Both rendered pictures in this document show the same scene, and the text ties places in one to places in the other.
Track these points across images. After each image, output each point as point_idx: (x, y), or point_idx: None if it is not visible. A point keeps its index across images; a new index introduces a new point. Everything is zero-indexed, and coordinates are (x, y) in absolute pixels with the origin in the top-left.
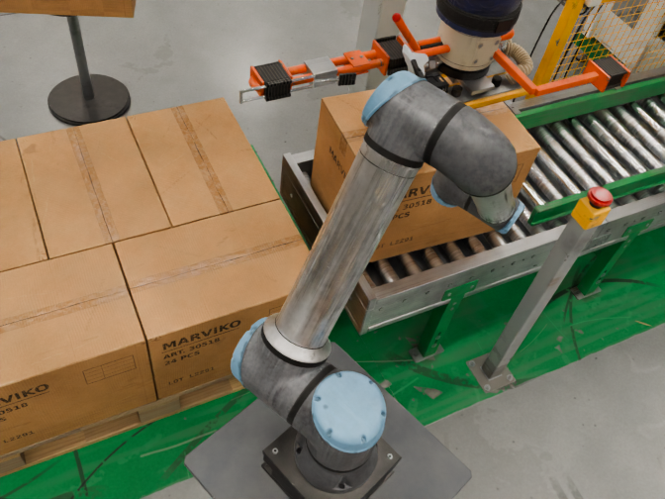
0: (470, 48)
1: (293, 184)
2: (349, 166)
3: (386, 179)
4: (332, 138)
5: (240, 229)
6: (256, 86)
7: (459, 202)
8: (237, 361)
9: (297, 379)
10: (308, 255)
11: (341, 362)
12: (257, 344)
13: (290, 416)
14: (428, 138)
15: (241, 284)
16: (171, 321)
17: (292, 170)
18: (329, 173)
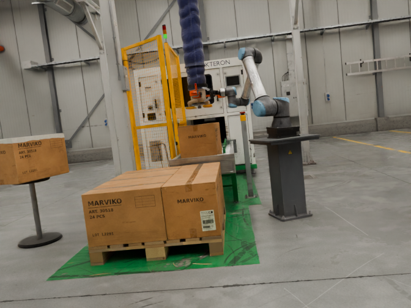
0: (203, 93)
1: (179, 164)
2: (201, 130)
3: (253, 59)
4: (188, 132)
5: (188, 167)
6: (196, 91)
7: (238, 102)
8: (261, 104)
9: (271, 99)
10: (252, 80)
11: (255, 139)
12: (260, 99)
13: (277, 105)
14: (254, 50)
15: (210, 165)
16: (214, 168)
17: (177, 159)
18: (191, 145)
